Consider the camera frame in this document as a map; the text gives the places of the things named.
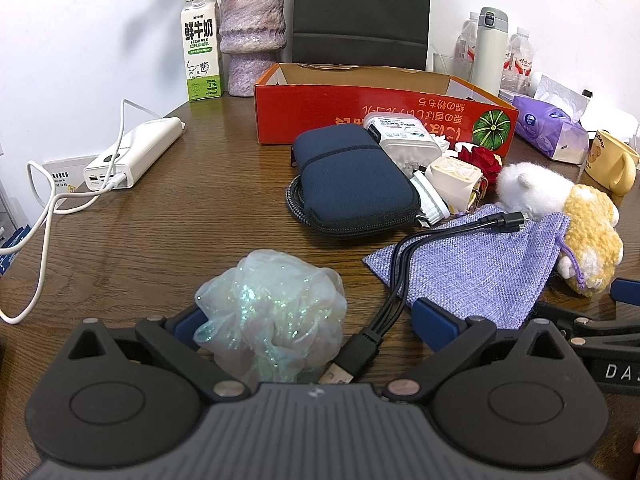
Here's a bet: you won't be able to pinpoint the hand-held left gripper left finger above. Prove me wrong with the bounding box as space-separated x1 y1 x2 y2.
65 305 253 404

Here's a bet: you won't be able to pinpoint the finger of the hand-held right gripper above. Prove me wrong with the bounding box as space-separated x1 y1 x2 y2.
536 301 640 347
609 277 640 311

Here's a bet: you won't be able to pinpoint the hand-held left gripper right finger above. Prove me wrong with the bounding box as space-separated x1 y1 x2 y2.
384 297 576 406

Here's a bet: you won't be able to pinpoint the white and yellow plush toy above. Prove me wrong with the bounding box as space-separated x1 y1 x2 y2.
495 161 625 295

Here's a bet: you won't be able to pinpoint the iridescent mesh bath puff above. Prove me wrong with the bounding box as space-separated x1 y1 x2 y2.
194 249 348 385

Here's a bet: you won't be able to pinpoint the black multi-head charging cable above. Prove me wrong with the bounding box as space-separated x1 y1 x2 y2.
320 210 526 386

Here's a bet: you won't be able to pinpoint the beige travel adapter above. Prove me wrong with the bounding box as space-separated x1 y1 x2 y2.
425 156 493 216

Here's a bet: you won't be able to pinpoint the navy zip pouch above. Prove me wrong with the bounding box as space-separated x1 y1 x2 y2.
291 125 422 235

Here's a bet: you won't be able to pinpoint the red cardboard box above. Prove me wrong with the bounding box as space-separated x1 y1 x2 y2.
252 62 520 161

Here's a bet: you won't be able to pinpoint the wooden desktop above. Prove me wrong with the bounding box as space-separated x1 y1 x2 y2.
0 92 640 480

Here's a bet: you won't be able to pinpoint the white ribbed plug adapter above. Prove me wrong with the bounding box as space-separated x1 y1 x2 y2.
410 170 451 227

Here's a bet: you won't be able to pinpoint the yellow mug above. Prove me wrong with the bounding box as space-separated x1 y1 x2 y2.
582 129 640 197

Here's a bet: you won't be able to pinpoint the red artificial rose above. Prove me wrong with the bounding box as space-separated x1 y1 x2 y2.
457 144 503 186

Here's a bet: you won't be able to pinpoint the white power bank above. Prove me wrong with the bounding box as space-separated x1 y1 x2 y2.
82 116 183 192

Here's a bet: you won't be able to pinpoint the purple tissue pack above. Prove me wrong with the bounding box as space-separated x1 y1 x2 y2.
511 72 593 163

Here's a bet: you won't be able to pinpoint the white charger pack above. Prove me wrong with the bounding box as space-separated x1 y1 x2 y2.
362 112 448 176

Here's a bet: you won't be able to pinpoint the blue packets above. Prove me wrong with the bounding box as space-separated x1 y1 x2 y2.
0 227 26 273

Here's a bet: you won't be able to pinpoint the clear water bottle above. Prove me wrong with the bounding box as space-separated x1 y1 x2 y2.
454 11 481 81
501 27 536 93

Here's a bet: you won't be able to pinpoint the white thermos bottle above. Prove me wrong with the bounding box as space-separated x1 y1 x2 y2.
470 7 510 97

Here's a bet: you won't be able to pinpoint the green and white milk carton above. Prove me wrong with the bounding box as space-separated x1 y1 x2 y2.
180 0 223 103

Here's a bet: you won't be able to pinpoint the purple textured vase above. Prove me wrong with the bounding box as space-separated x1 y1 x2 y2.
218 0 286 98

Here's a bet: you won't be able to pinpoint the black paper bag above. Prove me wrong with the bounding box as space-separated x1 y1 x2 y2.
291 0 432 72

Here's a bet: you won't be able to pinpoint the purple drawstring bag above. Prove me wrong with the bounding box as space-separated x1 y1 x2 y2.
362 204 571 330

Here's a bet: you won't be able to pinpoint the white charging cable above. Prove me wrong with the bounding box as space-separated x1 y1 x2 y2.
0 99 173 325

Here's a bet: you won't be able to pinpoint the grey braided cable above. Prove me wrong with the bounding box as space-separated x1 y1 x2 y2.
286 175 321 221

